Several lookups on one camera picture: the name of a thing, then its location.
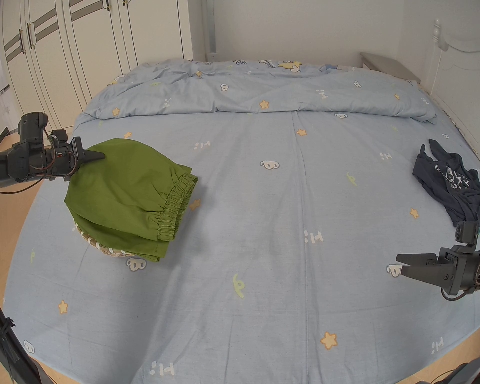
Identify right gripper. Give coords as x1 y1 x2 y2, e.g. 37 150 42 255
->
396 244 480 298

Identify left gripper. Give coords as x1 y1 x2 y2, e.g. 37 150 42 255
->
45 136 105 181

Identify green shorts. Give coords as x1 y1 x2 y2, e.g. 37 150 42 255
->
64 138 199 263

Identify round woven basket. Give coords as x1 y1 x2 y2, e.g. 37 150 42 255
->
71 221 137 258

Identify bed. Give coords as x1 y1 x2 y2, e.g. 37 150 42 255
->
2 17 480 384

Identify dark blue printed T-shirt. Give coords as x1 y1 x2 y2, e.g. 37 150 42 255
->
412 139 480 228

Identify white wardrobe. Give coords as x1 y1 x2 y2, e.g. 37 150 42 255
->
0 0 194 133

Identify pale blue quilt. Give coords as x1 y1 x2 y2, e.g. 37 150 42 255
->
83 58 439 124

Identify grey bedside table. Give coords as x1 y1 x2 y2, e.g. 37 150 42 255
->
360 52 421 82

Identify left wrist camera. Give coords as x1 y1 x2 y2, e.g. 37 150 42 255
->
50 129 69 149

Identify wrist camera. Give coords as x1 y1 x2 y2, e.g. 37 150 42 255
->
50 129 69 149
455 220 480 250

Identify black cable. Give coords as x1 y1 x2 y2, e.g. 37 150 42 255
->
440 288 472 303
0 174 49 195

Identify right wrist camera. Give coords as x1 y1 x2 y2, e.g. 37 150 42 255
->
455 220 480 250

